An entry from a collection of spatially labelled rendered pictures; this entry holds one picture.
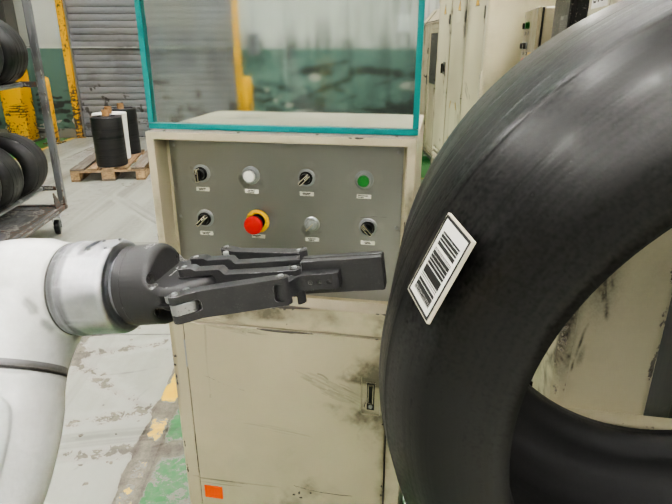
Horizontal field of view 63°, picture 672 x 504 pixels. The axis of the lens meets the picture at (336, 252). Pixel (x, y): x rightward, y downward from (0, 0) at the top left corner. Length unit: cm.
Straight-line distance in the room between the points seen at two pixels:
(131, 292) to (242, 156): 71
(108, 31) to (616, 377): 956
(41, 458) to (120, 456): 175
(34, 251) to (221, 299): 20
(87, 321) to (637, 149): 44
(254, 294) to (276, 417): 93
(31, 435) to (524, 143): 46
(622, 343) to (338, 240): 59
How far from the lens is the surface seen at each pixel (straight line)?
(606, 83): 35
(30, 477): 56
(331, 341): 121
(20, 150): 463
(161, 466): 223
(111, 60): 999
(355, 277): 46
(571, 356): 83
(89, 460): 234
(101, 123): 668
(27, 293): 56
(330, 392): 128
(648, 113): 33
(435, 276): 34
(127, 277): 51
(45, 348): 57
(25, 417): 55
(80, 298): 53
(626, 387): 87
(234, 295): 45
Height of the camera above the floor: 143
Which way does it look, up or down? 21 degrees down
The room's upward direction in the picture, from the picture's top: straight up
